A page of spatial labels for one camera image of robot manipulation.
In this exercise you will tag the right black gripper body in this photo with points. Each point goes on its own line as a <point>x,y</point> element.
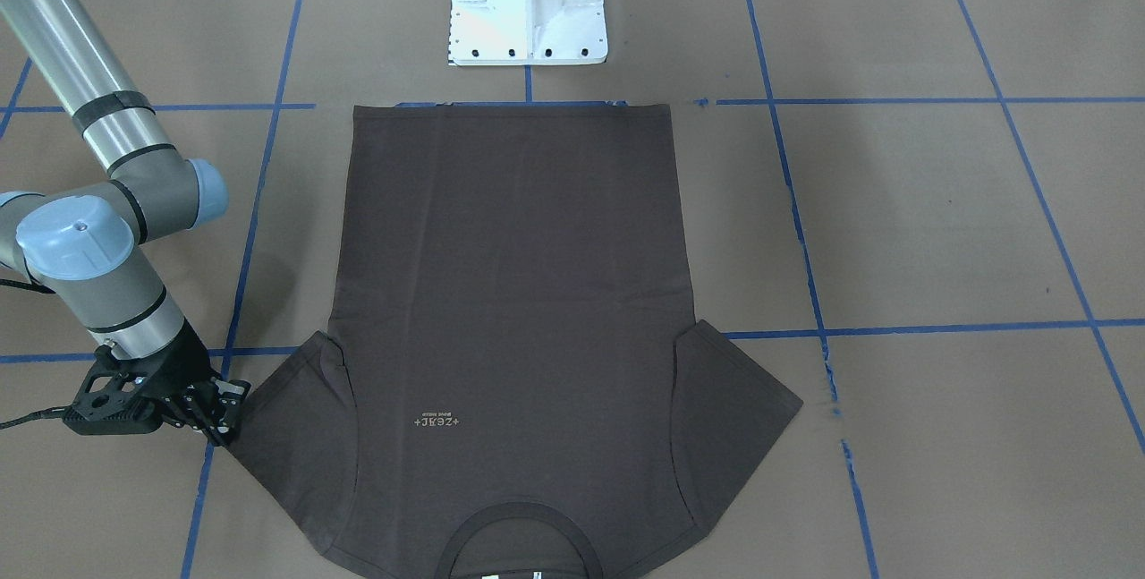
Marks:
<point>182,365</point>

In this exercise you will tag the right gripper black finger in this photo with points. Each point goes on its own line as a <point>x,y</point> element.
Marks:
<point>222,430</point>

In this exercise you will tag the dark brown t-shirt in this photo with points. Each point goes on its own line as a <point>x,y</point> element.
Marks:
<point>512,382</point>

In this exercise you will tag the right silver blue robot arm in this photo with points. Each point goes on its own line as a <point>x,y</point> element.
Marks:
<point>84,246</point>

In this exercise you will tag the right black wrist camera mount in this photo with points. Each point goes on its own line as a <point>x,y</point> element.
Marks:
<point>112,399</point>

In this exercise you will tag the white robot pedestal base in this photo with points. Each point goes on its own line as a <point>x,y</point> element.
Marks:
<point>527,32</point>

